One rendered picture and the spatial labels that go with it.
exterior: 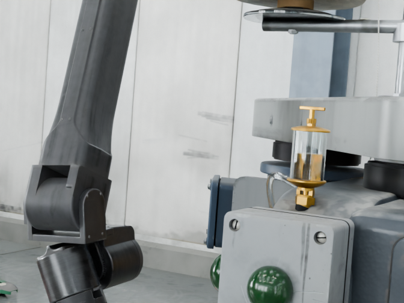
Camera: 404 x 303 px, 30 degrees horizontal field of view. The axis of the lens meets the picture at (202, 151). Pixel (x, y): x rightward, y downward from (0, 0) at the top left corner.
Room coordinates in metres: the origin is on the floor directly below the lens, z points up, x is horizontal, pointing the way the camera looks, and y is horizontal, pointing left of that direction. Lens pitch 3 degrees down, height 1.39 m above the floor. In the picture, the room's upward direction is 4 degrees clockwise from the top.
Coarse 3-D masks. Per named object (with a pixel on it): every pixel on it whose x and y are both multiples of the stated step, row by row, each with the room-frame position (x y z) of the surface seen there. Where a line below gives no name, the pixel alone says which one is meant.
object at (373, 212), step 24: (288, 192) 0.57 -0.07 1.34; (336, 192) 0.57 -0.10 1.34; (360, 192) 0.58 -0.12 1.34; (384, 192) 0.60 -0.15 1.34; (336, 216) 0.53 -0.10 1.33; (360, 216) 0.50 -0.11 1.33; (384, 216) 0.50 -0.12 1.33; (360, 240) 0.50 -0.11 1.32; (384, 240) 0.49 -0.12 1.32; (360, 264) 0.50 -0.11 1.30; (384, 264) 0.49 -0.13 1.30; (360, 288) 0.50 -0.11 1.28; (384, 288) 0.49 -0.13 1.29
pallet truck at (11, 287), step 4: (0, 280) 5.34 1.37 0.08; (0, 284) 5.25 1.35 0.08; (4, 284) 5.27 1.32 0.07; (8, 284) 5.29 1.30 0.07; (12, 284) 5.30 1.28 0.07; (0, 288) 5.18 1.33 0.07; (4, 288) 5.20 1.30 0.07; (8, 288) 5.22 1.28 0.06; (12, 288) 5.24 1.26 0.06; (16, 288) 5.26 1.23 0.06; (0, 292) 5.18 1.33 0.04; (4, 292) 5.17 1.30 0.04; (8, 292) 5.18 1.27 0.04
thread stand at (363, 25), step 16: (256, 16) 0.88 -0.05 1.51; (272, 16) 0.86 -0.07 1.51; (288, 16) 0.86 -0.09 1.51; (304, 16) 0.85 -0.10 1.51; (320, 16) 0.84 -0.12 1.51; (336, 16) 0.85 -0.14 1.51; (288, 32) 0.89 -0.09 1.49; (352, 32) 0.86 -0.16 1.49; (368, 32) 0.85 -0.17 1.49; (384, 32) 0.84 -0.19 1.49; (400, 32) 0.82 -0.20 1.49; (400, 48) 0.83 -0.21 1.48; (400, 64) 0.83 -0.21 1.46; (400, 80) 0.83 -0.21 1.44; (400, 96) 0.81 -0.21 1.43
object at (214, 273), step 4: (220, 256) 0.50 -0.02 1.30; (216, 260) 0.50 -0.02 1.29; (220, 260) 0.50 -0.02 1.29; (212, 264) 0.51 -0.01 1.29; (216, 264) 0.50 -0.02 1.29; (220, 264) 0.50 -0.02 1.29; (212, 268) 0.50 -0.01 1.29; (216, 268) 0.50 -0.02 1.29; (212, 272) 0.50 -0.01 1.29; (216, 272) 0.50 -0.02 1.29; (212, 276) 0.50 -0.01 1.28; (216, 276) 0.50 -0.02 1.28; (212, 280) 0.50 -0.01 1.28; (216, 280) 0.50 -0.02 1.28; (216, 284) 0.50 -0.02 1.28; (216, 288) 0.50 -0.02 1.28
